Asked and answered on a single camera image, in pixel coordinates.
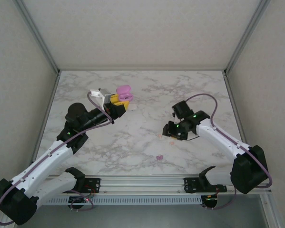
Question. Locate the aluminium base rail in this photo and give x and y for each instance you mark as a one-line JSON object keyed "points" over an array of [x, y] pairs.
{"points": [[142, 184]]}

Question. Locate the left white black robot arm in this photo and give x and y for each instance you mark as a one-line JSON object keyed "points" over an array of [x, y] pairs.
{"points": [[44, 164]]}

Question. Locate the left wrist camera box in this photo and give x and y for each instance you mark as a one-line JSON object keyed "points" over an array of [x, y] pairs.
{"points": [[101, 97]]}

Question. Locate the purple earbud charging case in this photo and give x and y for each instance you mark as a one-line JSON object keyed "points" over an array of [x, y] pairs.
{"points": [[124, 92]]}

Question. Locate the small controller circuit board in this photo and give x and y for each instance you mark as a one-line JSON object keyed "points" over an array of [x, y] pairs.
{"points": [[211, 198], [79, 200]]}

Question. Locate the aluminium frame post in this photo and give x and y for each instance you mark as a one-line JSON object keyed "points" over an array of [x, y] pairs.
{"points": [[40, 38], [245, 38]]}

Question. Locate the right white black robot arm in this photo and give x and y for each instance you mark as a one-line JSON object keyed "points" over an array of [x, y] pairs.
{"points": [[218, 140]]}

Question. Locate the aluminium table end rail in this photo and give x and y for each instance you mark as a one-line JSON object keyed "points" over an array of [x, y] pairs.
{"points": [[142, 70]]}

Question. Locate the aluminium table side rail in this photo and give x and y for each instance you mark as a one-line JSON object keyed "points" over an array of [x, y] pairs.
{"points": [[44, 118], [231, 95]]}

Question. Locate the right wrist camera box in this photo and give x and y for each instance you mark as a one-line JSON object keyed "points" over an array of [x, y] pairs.
{"points": [[176, 117]]}

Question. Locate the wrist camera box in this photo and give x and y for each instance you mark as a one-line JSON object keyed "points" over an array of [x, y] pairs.
{"points": [[176, 117], [101, 97]]}

